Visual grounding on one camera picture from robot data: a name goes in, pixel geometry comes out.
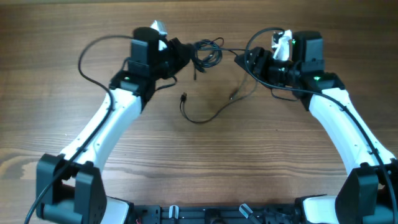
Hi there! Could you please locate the black USB-A cable bundle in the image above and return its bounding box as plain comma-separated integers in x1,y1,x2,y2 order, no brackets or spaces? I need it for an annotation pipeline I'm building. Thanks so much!
179,37,259,124

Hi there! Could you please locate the black USB-C cable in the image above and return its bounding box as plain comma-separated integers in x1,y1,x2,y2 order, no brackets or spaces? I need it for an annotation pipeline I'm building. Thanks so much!
191,39,249,100

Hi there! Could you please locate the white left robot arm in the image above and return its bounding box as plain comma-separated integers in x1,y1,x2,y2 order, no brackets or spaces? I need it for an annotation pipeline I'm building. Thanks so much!
25,27,194,223

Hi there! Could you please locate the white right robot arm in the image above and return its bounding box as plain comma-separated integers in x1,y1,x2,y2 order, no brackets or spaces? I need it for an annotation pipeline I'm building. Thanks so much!
235,27,397,223

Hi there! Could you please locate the black right camera cable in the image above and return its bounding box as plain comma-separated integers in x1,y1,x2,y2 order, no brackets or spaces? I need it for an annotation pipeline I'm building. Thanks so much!
244,27,398,224

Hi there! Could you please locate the black camera cable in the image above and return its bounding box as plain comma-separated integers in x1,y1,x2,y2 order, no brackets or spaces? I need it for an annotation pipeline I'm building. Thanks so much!
24,34,134,224
244,27,398,224

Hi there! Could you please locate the black left camera cable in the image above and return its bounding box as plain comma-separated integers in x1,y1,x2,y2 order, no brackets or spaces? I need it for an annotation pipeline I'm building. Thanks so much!
24,34,134,224

